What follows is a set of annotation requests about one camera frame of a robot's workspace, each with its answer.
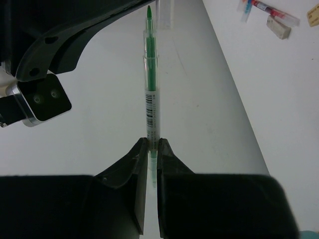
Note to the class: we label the white eraser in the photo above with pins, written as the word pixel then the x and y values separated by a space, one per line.
pixel 280 30

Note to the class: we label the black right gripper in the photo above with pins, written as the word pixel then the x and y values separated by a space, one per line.
pixel 40 39

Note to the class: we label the teal round divided container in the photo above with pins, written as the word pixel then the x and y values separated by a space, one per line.
pixel 309 235

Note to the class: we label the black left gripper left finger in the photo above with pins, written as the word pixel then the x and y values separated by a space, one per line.
pixel 109 205

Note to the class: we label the blue pen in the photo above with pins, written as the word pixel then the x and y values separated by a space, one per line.
pixel 247 11

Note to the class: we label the clear pen cap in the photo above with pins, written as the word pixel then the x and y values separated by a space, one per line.
pixel 165 14

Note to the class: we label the tan eraser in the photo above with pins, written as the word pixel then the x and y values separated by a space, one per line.
pixel 313 16

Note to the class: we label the green pen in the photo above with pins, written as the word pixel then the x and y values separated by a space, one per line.
pixel 152 92

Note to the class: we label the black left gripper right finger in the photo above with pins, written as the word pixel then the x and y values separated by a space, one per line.
pixel 219 206

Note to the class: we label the red pen with clear cap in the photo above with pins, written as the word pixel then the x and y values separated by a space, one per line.
pixel 278 15

